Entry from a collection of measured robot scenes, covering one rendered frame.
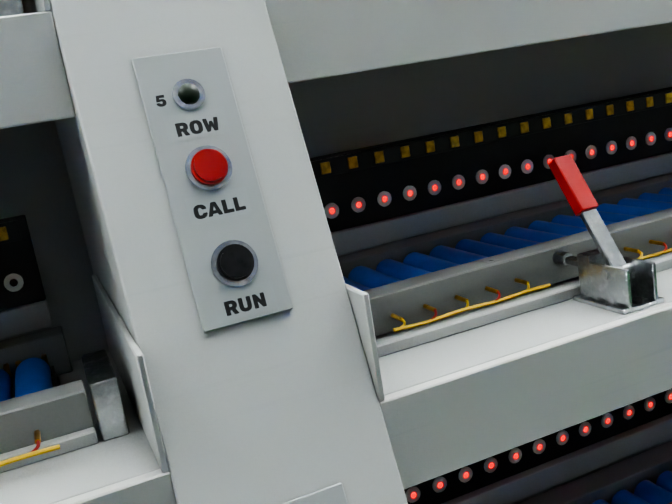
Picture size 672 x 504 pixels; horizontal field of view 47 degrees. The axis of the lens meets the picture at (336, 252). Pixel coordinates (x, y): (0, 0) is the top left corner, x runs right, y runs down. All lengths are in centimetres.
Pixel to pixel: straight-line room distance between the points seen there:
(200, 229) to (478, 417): 16
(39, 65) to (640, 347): 32
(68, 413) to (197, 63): 17
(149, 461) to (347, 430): 8
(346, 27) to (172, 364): 18
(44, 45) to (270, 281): 14
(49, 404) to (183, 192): 11
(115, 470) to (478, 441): 16
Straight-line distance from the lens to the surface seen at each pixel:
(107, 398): 36
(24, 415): 37
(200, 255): 33
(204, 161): 33
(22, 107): 36
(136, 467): 34
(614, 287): 43
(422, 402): 36
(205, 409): 33
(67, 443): 37
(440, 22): 42
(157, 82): 35
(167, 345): 32
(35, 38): 36
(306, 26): 38
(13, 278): 50
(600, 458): 61
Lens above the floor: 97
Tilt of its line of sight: 6 degrees up
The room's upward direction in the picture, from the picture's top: 16 degrees counter-clockwise
